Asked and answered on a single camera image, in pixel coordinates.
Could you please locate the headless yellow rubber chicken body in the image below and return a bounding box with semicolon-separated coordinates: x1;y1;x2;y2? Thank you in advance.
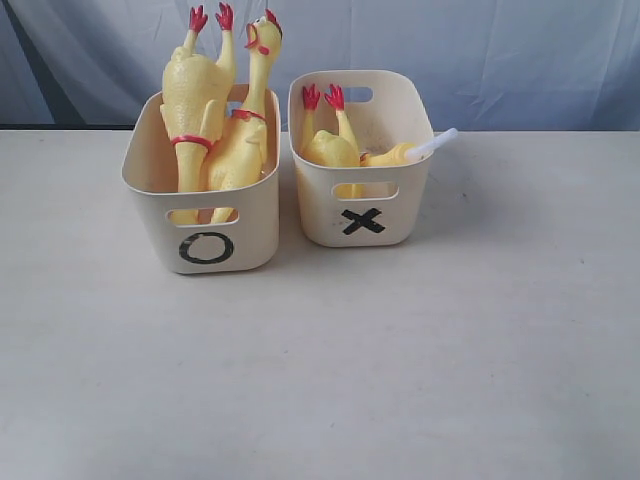
299;84;361;168

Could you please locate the cream bin marked X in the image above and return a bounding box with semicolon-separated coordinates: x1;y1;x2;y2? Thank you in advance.
288;70;435;247

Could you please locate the broken chicken head with squeaker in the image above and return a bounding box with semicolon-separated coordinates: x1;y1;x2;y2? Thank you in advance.
360;128;459;167

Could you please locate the yellow rubber chicken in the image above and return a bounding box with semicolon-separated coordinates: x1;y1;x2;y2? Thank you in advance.
160;3;236;193
205;8;284;225

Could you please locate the cream bin marked O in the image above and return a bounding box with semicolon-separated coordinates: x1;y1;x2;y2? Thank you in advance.
122;89;281;274

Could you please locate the blue-grey backdrop curtain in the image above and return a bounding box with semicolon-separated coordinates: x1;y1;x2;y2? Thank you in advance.
1;1;639;131

